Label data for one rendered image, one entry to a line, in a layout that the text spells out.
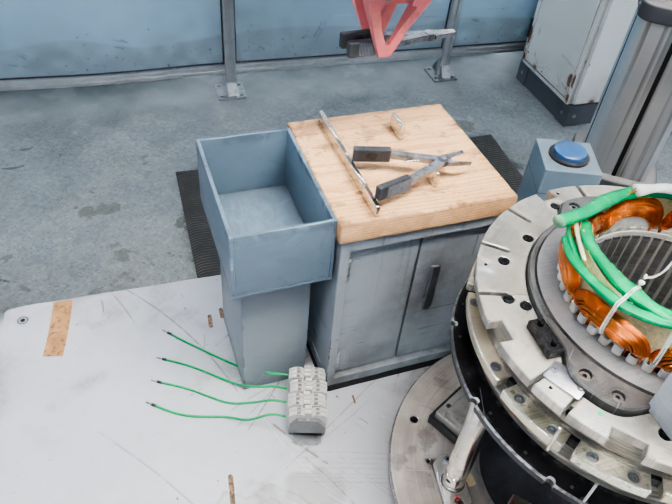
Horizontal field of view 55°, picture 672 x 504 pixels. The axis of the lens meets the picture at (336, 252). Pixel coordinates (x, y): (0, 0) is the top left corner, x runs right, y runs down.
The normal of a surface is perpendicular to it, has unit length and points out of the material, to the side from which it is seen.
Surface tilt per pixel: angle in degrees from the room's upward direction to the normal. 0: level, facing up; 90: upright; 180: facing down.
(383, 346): 90
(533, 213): 0
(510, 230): 0
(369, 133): 0
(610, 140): 90
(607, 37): 90
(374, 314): 90
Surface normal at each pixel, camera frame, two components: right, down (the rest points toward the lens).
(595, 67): 0.29, 0.68
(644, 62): -0.34, 0.63
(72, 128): 0.07, -0.72
